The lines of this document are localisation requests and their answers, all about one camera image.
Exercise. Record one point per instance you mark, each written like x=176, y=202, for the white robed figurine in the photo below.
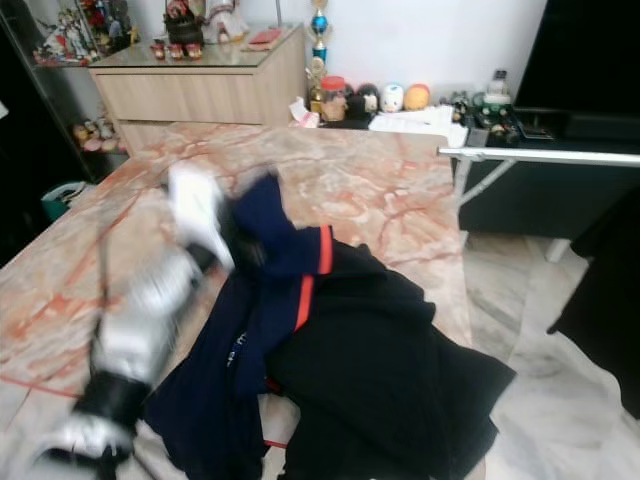
x=226, y=18

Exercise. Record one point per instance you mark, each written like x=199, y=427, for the light wooden sideboard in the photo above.
x=200, y=95

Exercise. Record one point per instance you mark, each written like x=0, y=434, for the black flat television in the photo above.
x=580, y=50

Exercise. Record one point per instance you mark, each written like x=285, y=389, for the white paper stack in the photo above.
x=415, y=125

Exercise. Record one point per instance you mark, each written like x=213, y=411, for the black mouse plush toy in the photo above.
x=362, y=102

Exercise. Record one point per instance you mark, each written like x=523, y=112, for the marble table with red edge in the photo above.
x=380, y=190

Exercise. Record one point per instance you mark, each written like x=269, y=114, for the yellow round plush toy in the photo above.
x=417, y=97

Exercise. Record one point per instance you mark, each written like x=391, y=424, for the white round plush toy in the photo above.
x=392, y=98

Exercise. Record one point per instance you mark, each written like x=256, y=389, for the black hooded jacket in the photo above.
x=390, y=380

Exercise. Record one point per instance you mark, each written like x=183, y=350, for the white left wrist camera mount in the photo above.
x=198, y=205

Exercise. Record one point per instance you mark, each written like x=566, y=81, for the dark red seated figurine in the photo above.
x=186, y=30

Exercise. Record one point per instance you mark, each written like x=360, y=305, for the jar with red lid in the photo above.
x=333, y=100

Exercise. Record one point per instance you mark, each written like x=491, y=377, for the blue and gold trophy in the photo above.
x=320, y=28

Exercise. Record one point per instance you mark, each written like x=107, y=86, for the dark glass display cabinet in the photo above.
x=30, y=120

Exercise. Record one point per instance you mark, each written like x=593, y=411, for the teal plastic bin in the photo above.
x=62, y=203

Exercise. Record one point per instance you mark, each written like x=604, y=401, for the pink white tissue box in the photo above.
x=303, y=112

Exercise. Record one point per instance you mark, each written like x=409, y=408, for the small green white bottle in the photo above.
x=498, y=90

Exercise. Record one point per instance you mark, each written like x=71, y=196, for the navy shirt with red collar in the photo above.
x=270, y=260

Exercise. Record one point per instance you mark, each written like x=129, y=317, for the black TV console cabinet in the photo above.
x=540, y=195

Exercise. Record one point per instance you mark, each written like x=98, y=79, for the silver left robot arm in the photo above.
x=150, y=330

